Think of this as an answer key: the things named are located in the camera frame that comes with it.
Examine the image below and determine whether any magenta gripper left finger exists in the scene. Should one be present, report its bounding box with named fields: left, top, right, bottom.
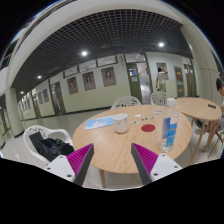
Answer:
left=45, top=143, right=94, bottom=186

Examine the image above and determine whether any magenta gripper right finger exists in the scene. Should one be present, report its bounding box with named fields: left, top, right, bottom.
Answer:
left=131, top=143, right=182, bottom=185

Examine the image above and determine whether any clear plastic water bottle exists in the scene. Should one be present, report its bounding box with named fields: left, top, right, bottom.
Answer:
left=159, top=98, right=179, bottom=153

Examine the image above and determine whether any black bag on chair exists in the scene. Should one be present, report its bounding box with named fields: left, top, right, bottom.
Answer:
left=29, top=132, right=74, bottom=161

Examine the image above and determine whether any white chair left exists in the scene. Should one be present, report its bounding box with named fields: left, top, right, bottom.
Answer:
left=23, top=125, right=73, bottom=165

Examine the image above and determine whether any white ceramic mug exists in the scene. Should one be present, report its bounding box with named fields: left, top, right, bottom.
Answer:
left=113, top=114, right=128, bottom=134

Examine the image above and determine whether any round wooden table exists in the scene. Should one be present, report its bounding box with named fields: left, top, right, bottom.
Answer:
left=176, top=97, right=222, bottom=163
left=72, top=104, right=193, bottom=190

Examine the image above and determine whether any blue paper sheet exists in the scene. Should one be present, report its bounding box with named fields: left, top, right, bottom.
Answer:
left=85, top=116, right=114, bottom=130

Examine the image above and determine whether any white chair behind table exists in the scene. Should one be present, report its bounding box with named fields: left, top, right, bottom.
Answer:
left=112, top=96, right=141, bottom=109

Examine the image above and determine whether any seated person at right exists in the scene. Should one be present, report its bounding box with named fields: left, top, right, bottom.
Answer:
left=194, top=77, right=224, bottom=153

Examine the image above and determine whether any black phone on table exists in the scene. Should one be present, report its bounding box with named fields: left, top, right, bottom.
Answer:
left=208, top=104, right=216, bottom=109

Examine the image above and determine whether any person standing at door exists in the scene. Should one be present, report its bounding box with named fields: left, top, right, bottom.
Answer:
left=156, top=67, right=168, bottom=92

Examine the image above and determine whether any framed wall portrait left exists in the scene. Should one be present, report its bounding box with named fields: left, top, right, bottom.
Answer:
left=67, top=77, right=78, bottom=94

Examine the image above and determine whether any framed wall portrait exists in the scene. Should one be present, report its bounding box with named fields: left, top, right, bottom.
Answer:
left=67, top=77, right=78, bottom=94
left=101, top=67, right=116, bottom=87
left=83, top=72, right=96, bottom=91

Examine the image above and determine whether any framed wall portrait middle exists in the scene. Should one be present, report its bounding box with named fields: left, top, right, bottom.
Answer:
left=83, top=72, right=96, bottom=91

